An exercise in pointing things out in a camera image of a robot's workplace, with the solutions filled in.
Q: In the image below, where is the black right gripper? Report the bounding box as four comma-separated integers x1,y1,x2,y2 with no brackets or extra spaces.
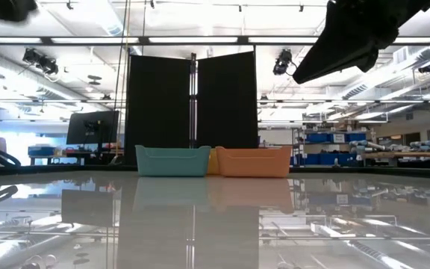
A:
292,0,430,84

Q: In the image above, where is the orange plastic bin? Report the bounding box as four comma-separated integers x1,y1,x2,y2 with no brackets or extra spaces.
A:
215,145,293,179

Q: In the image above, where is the blue storage bin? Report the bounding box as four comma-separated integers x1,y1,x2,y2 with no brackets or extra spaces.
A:
305,132,332,144
344,132,367,143
291,152,358,167

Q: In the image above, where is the wooden workbench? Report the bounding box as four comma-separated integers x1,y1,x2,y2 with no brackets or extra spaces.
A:
364,150,430,158

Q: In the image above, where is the black folding screen panel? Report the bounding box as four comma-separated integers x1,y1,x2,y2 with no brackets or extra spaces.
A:
196,50,260,149
124,54,194,167

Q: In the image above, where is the black computer monitor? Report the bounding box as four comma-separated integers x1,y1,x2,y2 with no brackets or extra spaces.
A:
66,110,120,146

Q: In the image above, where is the blue box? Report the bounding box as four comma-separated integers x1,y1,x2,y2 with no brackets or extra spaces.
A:
27,146,57,158

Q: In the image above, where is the overhead light bar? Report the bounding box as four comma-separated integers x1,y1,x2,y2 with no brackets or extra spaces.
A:
0,35,430,47

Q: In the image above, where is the yellow plastic bin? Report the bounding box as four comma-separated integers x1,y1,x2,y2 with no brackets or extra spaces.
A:
207,148,222,176

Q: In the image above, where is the teal plastic bin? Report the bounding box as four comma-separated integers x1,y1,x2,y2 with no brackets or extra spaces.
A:
135,144,212,178

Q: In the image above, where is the black table frame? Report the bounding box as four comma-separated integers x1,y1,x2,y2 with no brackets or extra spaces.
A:
0,164,430,180

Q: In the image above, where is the thin black hanging cable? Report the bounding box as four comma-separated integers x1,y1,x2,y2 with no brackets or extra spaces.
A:
113,0,131,113

